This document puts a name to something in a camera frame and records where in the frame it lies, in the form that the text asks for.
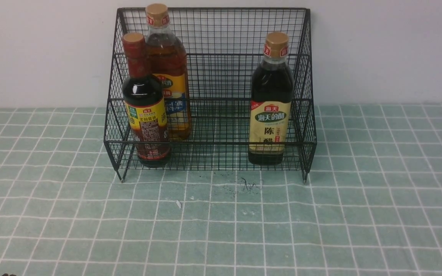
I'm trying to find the black vinegar bottle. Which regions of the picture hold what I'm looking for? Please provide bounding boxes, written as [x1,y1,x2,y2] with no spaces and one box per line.
[248,32,294,166]

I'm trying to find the dark soy sauce bottle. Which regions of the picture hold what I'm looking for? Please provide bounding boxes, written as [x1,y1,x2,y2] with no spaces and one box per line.
[121,33,172,168]

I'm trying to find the amber cooking wine bottle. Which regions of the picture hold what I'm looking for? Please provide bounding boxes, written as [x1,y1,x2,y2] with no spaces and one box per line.
[145,3,192,140]

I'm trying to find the green checkered tablecloth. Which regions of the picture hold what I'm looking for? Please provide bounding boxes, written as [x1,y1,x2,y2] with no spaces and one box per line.
[0,104,442,276]

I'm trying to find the black wire mesh rack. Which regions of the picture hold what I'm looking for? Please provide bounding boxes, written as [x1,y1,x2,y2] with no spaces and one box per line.
[103,8,317,183]

